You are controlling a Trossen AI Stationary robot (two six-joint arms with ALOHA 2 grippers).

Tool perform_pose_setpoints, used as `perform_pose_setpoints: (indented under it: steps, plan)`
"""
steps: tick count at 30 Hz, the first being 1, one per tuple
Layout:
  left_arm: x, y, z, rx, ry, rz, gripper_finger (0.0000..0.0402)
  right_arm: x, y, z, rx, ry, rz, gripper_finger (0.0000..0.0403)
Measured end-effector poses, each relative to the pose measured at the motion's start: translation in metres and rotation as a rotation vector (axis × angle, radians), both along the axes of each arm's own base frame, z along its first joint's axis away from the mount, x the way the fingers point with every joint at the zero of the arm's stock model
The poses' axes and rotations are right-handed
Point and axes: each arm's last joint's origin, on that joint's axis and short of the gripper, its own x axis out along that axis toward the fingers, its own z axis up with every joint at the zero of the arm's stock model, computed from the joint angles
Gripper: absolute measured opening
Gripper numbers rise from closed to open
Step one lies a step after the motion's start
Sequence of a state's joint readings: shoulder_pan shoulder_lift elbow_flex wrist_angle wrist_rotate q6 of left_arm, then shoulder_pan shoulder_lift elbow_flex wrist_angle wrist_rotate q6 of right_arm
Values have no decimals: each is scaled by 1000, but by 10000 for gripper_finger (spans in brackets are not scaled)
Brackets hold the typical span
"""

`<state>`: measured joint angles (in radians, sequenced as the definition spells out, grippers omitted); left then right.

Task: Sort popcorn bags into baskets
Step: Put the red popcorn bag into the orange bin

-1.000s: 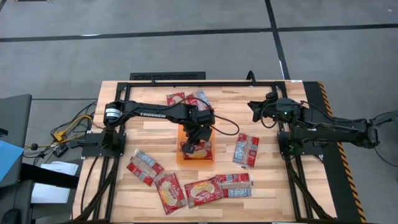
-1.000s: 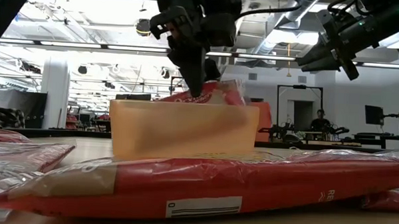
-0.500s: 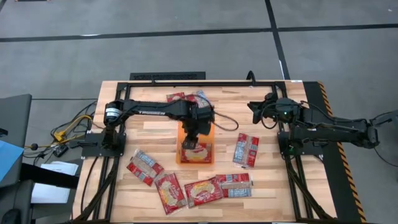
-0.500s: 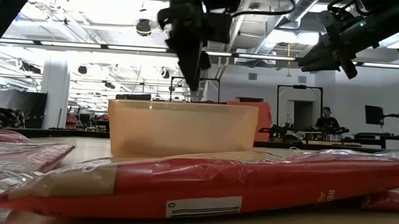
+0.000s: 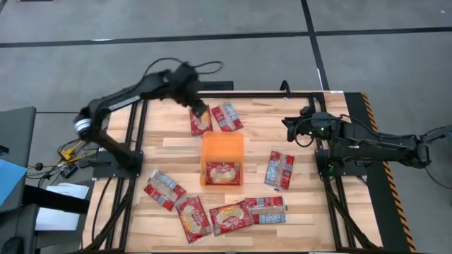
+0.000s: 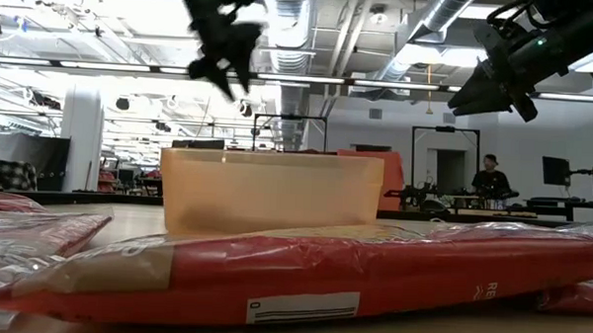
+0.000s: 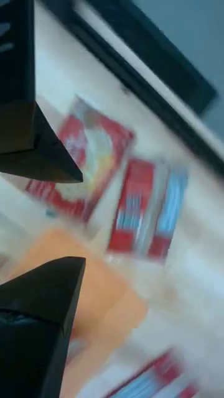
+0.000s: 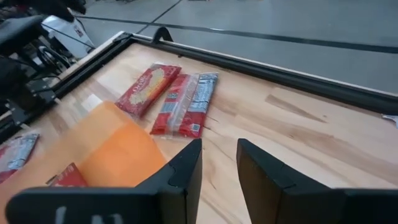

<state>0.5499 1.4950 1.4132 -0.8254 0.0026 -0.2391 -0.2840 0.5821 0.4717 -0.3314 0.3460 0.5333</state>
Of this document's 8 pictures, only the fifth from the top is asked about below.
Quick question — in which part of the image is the red popcorn bag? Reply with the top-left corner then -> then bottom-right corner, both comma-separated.
175,195 -> 215,245
205,161 -> 242,186
208,200 -> 255,237
263,150 -> 296,192
210,102 -> 244,133
143,169 -> 187,212
244,195 -> 288,225
189,105 -> 214,137

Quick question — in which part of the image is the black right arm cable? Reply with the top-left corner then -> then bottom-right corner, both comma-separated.
293,118 -> 317,148

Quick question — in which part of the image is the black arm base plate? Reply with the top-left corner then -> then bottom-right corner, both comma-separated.
315,147 -> 368,177
92,150 -> 144,179

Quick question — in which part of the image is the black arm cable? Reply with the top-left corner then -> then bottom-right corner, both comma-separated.
143,57 -> 224,78
293,118 -> 317,148

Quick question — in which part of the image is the yellow cable bundle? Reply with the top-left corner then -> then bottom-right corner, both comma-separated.
28,139 -> 97,169

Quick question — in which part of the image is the grey metal bracket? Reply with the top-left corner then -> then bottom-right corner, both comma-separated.
419,123 -> 452,145

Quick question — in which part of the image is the black office chair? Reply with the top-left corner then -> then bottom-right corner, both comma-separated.
0,202 -> 40,254

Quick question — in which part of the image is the black flat bar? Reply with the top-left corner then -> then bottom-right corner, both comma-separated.
23,185 -> 91,215

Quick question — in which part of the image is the white paper sheet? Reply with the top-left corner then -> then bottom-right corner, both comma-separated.
35,207 -> 81,232
45,182 -> 90,200

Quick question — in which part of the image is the black hazard-striped floor mat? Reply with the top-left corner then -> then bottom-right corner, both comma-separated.
344,92 -> 418,254

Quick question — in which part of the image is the black floor vent grate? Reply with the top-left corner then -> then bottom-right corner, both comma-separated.
199,80 -> 234,92

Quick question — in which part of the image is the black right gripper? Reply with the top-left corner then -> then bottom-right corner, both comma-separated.
281,105 -> 342,143

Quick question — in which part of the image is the black table cable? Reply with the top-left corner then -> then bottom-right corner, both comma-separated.
90,177 -> 114,244

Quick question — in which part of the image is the blue folder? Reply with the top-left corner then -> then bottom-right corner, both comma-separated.
0,158 -> 28,207

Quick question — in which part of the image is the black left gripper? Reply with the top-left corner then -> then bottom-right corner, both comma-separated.
165,62 -> 210,119

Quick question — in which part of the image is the thin black floor cable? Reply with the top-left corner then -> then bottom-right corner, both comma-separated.
418,140 -> 452,191

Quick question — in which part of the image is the grey panel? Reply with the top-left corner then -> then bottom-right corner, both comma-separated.
0,107 -> 37,212

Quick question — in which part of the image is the black power adapter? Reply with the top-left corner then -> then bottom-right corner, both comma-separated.
60,164 -> 78,179

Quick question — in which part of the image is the orange plastic basket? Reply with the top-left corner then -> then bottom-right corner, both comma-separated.
199,131 -> 245,188

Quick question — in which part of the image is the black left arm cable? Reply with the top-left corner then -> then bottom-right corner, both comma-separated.
143,57 -> 224,78

